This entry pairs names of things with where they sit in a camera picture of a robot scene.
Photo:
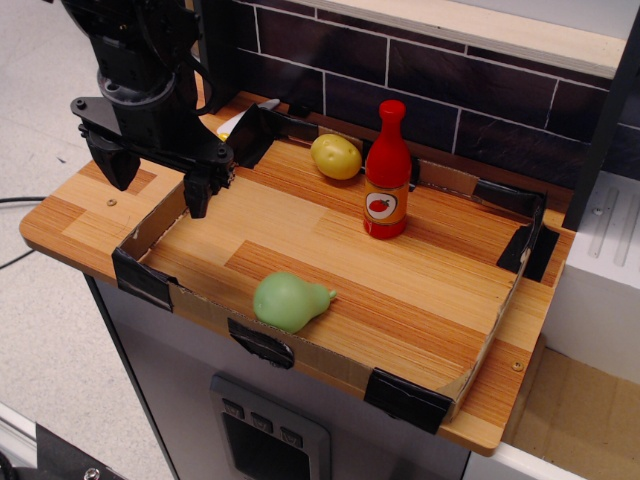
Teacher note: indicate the yellow handled toy knife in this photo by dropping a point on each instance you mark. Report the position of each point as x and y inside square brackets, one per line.
[224, 131]

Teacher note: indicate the grey oven control panel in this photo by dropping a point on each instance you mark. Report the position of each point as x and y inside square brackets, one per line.
[264, 439]

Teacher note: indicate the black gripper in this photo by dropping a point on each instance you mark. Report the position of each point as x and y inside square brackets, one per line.
[123, 125]

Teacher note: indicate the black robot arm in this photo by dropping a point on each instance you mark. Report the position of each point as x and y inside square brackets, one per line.
[142, 44]

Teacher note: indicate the red hot sauce bottle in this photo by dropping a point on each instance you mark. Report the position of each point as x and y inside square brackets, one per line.
[388, 170]

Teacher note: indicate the white toy sink unit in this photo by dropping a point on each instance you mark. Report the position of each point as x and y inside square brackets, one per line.
[594, 315]

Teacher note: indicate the green toy pear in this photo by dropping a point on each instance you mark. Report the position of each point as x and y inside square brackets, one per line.
[287, 302]

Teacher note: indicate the yellow toy potato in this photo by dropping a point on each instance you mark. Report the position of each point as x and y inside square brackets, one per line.
[336, 157]

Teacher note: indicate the cardboard fence with black tape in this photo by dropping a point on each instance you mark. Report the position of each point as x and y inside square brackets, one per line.
[405, 324]

